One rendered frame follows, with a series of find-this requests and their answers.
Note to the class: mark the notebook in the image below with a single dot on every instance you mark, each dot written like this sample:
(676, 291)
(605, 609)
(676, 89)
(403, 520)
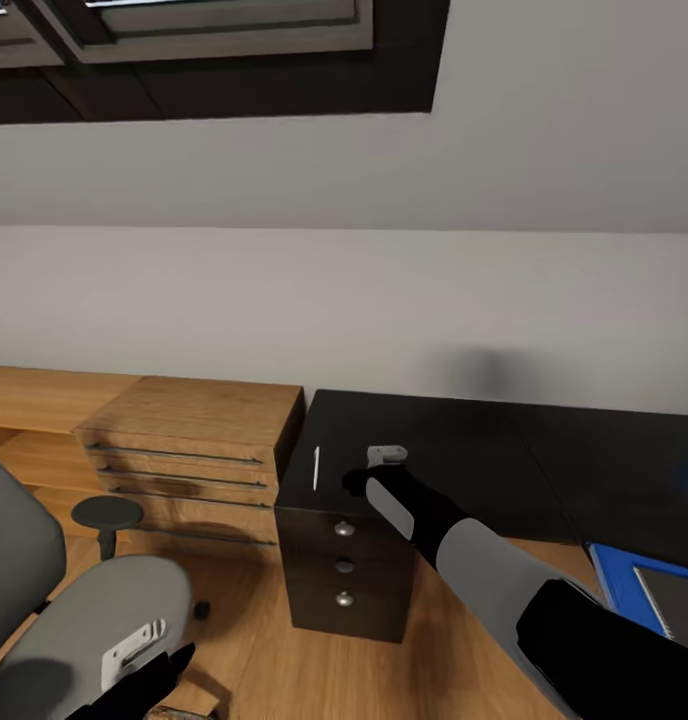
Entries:
(668, 596)

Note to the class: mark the folder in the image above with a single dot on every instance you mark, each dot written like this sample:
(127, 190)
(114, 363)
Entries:
(620, 586)

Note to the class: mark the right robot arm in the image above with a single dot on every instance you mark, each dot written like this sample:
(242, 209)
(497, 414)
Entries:
(588, 661)

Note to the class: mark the fixed window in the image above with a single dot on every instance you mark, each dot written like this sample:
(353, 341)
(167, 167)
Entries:
(83, 61)

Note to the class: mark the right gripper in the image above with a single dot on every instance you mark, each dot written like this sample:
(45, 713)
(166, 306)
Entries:
(356, 481)

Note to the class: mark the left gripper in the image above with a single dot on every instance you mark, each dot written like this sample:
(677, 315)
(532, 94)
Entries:
(141, 691)

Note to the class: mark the swivel chair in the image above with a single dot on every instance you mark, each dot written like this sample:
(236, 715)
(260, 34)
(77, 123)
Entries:
(55, 667)

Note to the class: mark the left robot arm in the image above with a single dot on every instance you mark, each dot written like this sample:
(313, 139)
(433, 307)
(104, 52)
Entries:
(131, 692)

